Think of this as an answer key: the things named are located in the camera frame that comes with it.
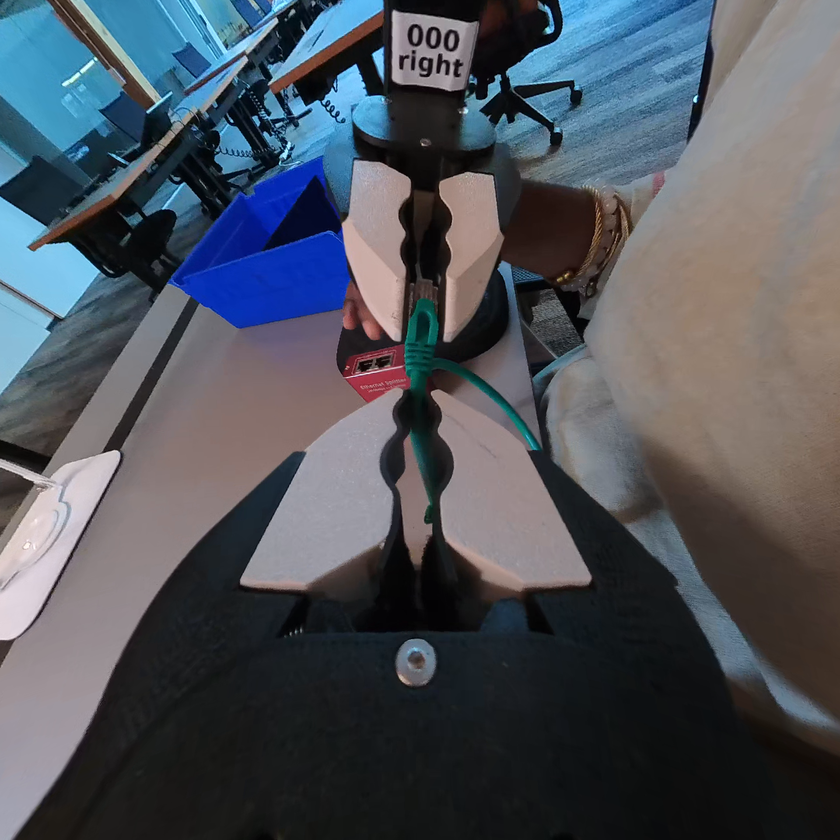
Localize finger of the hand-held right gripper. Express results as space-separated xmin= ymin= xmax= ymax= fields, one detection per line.
xmin=341 ymin=159 xmax=419 ymax=343
xmin=435 ymin=171 xmax=506 ymax=345

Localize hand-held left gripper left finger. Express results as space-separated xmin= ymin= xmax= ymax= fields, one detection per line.
xmin=238 ymin=387 xmax=422 ymax=618

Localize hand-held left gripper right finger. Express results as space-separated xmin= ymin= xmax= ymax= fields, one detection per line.
xmin=423 ymin=387 xmax=595 ymax=619

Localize green ethernet cable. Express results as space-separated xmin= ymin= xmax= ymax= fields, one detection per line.
xmin=403 ymin=297 xmax=544 ymax=526

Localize red ethernet splitter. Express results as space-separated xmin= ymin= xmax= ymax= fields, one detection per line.
xmin=336 ymin=328 xmax=411 ymax=403

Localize person's right forearm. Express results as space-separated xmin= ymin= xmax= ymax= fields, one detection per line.
xmin=581 ymin=0 xmax=840 ymax=716

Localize person's right hand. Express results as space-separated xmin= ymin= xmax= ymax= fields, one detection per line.
xmin=343 ymin=180 xmax=602 ymax=341

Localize black padded wrist rest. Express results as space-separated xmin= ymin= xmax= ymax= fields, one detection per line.
xmin=453 ymin=266 xmax=511 ymax=363

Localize black office chair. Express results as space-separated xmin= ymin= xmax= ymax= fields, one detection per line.
xmin=469 ymin=0 xmax=585 ymax=147

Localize blue plastic bin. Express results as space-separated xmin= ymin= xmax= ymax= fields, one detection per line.
xmin=169 ymin=157 xmax=355 ymax=329

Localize person's beige clothing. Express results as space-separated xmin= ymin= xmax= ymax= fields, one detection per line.
xmin=535 ymin=348 xmax=840 ymax=756

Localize wooden top office desk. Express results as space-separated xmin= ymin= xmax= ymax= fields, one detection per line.
xmin=28 ymin=141 xmax=217 ymax=290
xmin=269 ymin=8 xmax=388 ymax=99

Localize black computer monitor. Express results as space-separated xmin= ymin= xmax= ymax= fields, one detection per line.
xmin=98 ymin=91 xmax=175 ymax=152

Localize gold and pearl bracelets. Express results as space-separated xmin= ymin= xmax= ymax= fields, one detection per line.
xmin=545 ymin=184 xmax=634 ymax=299

